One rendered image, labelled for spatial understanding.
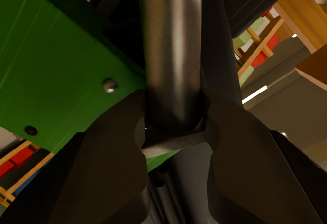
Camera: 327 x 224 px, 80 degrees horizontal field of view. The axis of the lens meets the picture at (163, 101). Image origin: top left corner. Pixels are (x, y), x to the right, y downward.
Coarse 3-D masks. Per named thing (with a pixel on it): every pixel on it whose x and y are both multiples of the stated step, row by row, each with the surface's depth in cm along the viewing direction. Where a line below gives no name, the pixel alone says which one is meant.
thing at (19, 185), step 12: (24, 144) 457; (12, 156) 433; (24, 156) 450; (48, 156) 476; (0, 168) 409; (12, 168) 452; (36, 168) 445; (24, 180) 422; (0, 192) 387; (12, 192) 398
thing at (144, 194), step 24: (144, 96) 11; (96, 120) 9; (120, 120) 9; (96, 144) 8; (120, 144) 8; (72, 168) 7; (96, 168) 7; (120, 168) 7; (144, 168) 7; (72, 192) 6; (96, 192) 6; (120, 192) 6; (144, 192) 6; (72, 216) 5; (96, 216) 5; (120, 216) 6; (144, 216) 6
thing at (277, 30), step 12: (252, 24) 304; (276, 24) 310; (240, 36) 295; (252, 36) 300; (264, 36) 334; (276, 36) 322; (288, 36) 330; (240, 48) 342; (252, 48) 334; (264, 48) 302; (240, 60) 333; (252, 60) 286; (264, 60) 306; (240, 72) 277; (240, 84) 288
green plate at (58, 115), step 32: (0, 0) 11; (32, 0) 11; (64, 0) 15; (0, 32) 12; (32, 32) 12; (64, 32) 12; (96, 32) 12; (0, 64) 13; (32, 64) 13; (64, 64) 13; (96, 64) 13; (128, 64) 13; (0, 96) 14; (32, 96) 14; (64, 96) 14; (96, 96) 14; (32, 128) 16; (64, 128) 16; (160, 160) 18
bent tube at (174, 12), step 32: (160, 0) 8; (192, 0) 8; (160, 32) 9; (192, 32) 9; (160, 64) 9; (192, 64) 10; (160, 96) 10; (192, 96) 10; (160, 128) 11; (192, 128) 11
